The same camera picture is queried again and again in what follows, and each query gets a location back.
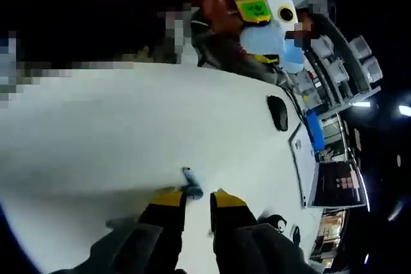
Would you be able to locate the blue box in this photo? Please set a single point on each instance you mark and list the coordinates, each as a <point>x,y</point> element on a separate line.
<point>316,133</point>

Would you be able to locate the blue earbud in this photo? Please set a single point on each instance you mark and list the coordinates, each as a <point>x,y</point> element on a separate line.
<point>192,185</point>

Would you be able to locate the storage rack with white bins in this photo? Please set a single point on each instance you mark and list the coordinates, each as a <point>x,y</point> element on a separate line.
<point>340,72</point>

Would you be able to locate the person's left hand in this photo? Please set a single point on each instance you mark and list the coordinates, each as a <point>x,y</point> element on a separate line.
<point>221,14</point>

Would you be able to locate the blue earbud case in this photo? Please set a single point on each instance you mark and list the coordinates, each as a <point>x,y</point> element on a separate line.
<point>263,39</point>

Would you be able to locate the white table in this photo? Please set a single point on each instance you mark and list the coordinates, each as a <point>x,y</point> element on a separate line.
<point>128,120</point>

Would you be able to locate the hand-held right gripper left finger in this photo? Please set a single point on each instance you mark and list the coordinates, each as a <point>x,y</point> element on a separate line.
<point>163,222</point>

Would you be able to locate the small black and white device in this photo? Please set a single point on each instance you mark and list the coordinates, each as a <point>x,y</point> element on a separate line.
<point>277,113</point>

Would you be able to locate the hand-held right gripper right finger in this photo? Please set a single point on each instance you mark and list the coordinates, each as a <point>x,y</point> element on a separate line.
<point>231,222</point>

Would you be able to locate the silver laptop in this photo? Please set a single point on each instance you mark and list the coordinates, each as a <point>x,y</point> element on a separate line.
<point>337,187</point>

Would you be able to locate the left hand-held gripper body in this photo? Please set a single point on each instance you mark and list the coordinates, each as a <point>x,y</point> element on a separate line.
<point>285,14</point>

